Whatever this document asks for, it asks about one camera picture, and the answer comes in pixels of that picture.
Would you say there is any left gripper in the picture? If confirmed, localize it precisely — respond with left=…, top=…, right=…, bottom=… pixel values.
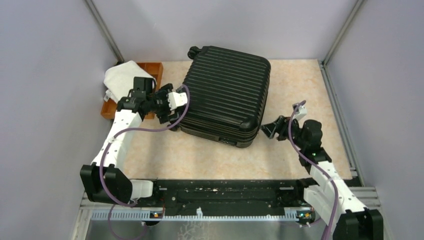
left=146, top=84, right=181, bottom=124

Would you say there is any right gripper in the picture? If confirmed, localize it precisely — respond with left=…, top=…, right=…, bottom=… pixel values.
left=259, top=115, right=307, bottom=150

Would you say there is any black suitcase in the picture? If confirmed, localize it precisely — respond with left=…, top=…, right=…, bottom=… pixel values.
left=177, top=45, right=272, bottom=148

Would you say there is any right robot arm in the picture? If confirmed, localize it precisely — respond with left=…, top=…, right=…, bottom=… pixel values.
left=260, top=116, right=384, bottom=240

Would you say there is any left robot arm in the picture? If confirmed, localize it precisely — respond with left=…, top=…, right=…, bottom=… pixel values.
left=79, top=76, right=191, bottom=207

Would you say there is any wooden tray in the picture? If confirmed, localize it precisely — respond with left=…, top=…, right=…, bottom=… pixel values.
left=100, top=62, right=164, bottom=120

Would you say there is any white folded towel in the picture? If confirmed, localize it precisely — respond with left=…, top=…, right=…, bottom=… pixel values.
left=103, top=60, right=153, bottom=103

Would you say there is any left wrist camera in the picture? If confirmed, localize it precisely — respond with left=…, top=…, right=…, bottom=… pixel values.
left=167, top=91, right=189, bottom=111

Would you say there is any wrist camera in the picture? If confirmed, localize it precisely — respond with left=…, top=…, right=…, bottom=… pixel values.
left=167, top=91, right=189, bottom=111
left=292, top=104, right=308, bottom=121

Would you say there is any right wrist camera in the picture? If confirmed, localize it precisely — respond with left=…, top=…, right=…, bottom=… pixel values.
left=292, top=104, right=308, bottom=121

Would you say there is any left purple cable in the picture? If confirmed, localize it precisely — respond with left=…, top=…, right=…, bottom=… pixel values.
left=98, top=84, right=191, bottom=240

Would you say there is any aluminium frame rail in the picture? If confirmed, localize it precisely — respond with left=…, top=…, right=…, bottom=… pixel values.
left=71, top=187, right=393, bottom=240

